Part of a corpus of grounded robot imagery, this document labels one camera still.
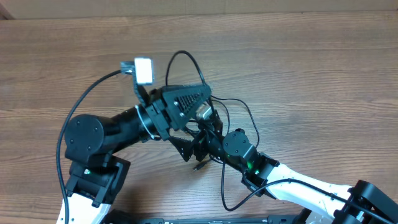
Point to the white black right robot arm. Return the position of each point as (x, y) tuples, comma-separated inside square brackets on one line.
[(263, 175)]

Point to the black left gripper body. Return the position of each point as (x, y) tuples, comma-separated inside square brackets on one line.
[(157, 115)]

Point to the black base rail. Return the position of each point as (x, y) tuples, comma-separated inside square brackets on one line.
[(119, 217)]

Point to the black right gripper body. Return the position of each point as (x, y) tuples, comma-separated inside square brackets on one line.
[(212, 145)]

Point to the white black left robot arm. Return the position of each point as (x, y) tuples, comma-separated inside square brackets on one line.
[(96, 174)]

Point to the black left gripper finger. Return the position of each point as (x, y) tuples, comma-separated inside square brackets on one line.
[(184, 147), (183, 101)]

